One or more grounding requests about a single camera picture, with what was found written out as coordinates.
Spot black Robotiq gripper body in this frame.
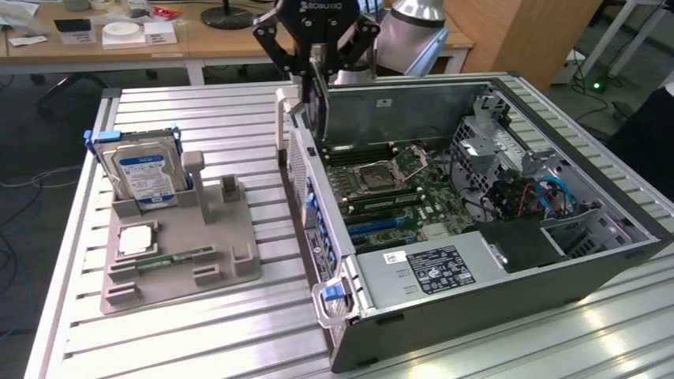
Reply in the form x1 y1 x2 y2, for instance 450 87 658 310
276 0 365 75

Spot green motherboard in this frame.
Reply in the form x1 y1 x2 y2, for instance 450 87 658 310
315 136 482 254

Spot hard disk in blue caddy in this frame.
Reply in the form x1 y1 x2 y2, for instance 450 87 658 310
82 124 183 210

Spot white desk frame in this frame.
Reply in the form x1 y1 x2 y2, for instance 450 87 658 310
577 0 674 108

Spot black round lamp base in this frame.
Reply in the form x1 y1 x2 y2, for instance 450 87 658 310
200 0 258 31

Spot red wire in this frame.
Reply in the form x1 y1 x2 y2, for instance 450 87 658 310
514 184 534 215

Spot grey disk bay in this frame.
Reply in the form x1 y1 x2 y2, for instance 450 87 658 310
539 207 634 262

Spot blue expansion slot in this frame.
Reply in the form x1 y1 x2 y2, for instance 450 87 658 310
347 216 402 237

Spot wooden desk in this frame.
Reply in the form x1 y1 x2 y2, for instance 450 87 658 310
0 0 475 86

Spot silver CPU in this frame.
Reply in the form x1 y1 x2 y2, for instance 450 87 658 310
118 225 158 257

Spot small white box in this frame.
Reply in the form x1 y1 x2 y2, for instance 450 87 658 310
143 21 178 46

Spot green RAM stick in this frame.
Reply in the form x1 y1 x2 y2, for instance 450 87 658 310
134 247 214 273

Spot installed RAM stick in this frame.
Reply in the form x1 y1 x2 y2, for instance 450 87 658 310
345 191 426 211

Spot silver drive cage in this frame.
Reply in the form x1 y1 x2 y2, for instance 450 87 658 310
450 92 573 186

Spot grey parts rack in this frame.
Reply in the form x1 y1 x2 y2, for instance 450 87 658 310
99 149 263 316

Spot blue wire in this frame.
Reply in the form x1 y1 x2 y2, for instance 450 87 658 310
534 173 579 217

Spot open black PC case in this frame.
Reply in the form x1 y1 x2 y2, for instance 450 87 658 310
274 74 674 374

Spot wooden cabinet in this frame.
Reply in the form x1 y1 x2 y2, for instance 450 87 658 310
445 0 605 91

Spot white round dish on box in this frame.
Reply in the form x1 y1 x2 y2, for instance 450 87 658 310
102 21 150 51

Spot grey power supply unit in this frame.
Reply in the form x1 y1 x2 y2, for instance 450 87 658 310
357 231 510 310

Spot metal socket cover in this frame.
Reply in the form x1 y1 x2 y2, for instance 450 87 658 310
389 144 431 179

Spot person trunk and legs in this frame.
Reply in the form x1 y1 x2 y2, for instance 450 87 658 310
610 82 674 178

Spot white box with black lid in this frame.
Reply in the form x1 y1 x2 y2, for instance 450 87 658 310
54 18 98 46

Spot CPU socket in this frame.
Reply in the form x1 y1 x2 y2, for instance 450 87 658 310
357 161 402 195

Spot black graphics card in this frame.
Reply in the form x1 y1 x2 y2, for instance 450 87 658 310
307 43 333 142

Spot white paper label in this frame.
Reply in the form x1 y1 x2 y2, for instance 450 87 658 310
8 34 50 48

